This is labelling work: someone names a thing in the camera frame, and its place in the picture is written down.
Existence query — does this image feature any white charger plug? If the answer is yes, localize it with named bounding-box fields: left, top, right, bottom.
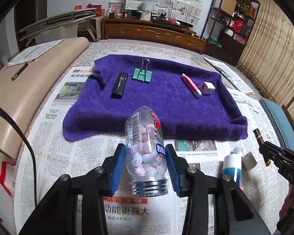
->
left=199, top=81, right=216, bottom=95

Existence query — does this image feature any newspaper on table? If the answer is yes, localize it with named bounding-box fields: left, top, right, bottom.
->
left=14, top=68, right=288, bottom=234

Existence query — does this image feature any clear candy bottle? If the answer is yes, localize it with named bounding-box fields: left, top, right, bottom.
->
left=125, top=106, right=168, bottom=198

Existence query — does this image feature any white tape roll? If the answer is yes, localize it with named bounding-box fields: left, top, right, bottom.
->
left=242, top=152, right=258, bottom=171

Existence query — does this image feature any newspaper covered television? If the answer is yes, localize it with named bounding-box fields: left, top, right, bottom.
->
left=125, top=0, right=203, bottom=25

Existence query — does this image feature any pink white pen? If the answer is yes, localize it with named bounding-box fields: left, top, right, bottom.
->
left=181, top=73, right=202, bottom=98

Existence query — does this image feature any folded table stack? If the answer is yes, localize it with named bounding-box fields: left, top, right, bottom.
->
left=19, top=8, right=96, bottom=41

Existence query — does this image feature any beige curtain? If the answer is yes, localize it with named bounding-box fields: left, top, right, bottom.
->
left=238, top=0, right=294, bottom=121

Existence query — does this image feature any person's right hand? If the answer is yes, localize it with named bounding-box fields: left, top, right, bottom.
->
left=277, top=185, right=294, bottom=234

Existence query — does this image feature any folded newspaper far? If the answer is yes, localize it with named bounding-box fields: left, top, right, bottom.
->
left=204, top=57, right=254, bottom=95

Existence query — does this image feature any green binder clip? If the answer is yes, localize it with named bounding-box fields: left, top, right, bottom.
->
left=132, top=58, right=152, bottom=83

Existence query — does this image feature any black gold lighter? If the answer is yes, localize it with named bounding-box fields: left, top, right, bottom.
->
left=253, top=128, right=271, bottom=167

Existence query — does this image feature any wooden tv cabinet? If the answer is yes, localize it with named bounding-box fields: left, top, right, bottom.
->
left=101, top=19, right=207, bottom=54

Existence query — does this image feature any blue white cream tube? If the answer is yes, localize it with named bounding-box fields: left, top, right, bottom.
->
left=222, top=146, right=243, bottom=186

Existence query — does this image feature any dark wooden shelf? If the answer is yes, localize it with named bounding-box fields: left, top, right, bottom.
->
left=201, top=0, right=260, bottom=66

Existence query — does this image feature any black pen on bench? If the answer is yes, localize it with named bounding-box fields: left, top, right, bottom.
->
left=11, top=63, right=28, bottom=81

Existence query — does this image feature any paper sheet on bench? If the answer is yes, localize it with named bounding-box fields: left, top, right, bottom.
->
left=6, top=39, right=63, bottom=67

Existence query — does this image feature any black cable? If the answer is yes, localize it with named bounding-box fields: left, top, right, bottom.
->
left=0, top=101, right=39, bottom=208

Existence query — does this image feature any beige bench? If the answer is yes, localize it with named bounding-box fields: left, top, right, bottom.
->
left=0, top=37, right=89, bottom=160

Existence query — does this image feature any purple towel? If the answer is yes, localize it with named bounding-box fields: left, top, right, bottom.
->
left=63, top=55, right=248, bottom=142

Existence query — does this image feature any teal chair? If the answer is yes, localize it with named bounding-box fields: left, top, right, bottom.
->
left=259, top=98, right=294, bottom=151

